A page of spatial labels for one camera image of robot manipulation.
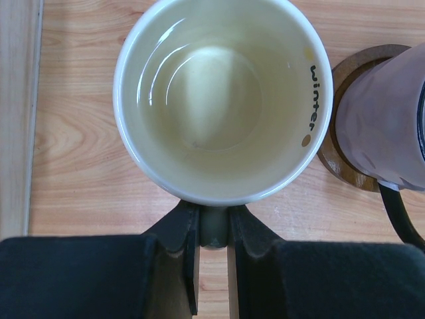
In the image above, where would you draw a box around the purple cup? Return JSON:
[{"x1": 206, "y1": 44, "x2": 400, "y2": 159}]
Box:
[{"x1": 335, "y1": 44, "x2": 424, "y2": 250}]

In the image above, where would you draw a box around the cream yellow mug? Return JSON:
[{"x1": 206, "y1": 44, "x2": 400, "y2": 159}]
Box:
[{"x1": 113, "y1": 1, "x2": 333, "y2": 248}]

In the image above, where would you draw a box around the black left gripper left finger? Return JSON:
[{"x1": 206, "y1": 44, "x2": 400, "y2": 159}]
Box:
[{"x1": 1, "y1": 201, "x2": 200, "y2": 318}]

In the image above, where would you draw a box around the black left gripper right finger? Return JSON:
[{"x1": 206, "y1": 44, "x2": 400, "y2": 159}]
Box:
[{"x1": 228, "y1": 205, "x2": 424, "y2": 318}]

